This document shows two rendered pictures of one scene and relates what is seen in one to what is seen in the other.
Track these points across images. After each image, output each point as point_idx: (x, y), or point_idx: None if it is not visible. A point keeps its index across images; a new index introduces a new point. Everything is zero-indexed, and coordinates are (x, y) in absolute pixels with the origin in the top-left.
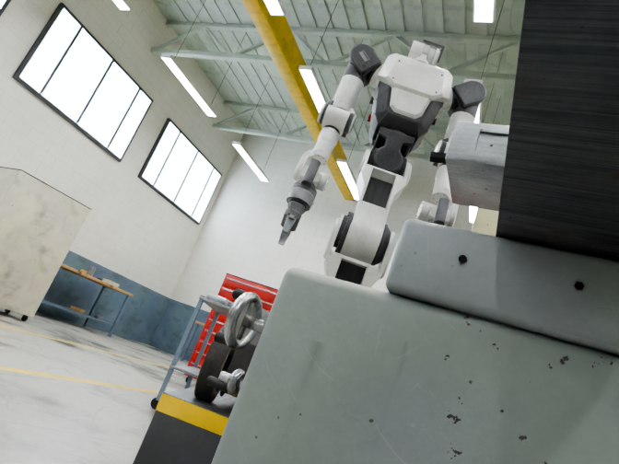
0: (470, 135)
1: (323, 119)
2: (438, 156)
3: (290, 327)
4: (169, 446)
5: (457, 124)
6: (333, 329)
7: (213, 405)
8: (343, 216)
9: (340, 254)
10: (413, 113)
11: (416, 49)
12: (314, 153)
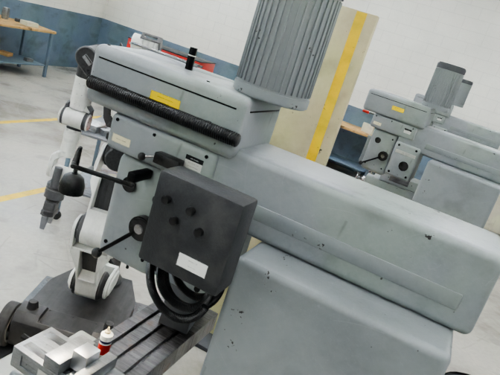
0: (18, 357)
1: (62, 123)
2: (23, 339)
3: None
4: None
5: (13, 348)
6: None
7: (7, 348)
8: (77, 222)
9: (78, 248)
10: None
11: (135, 46)
12: (59, 155)
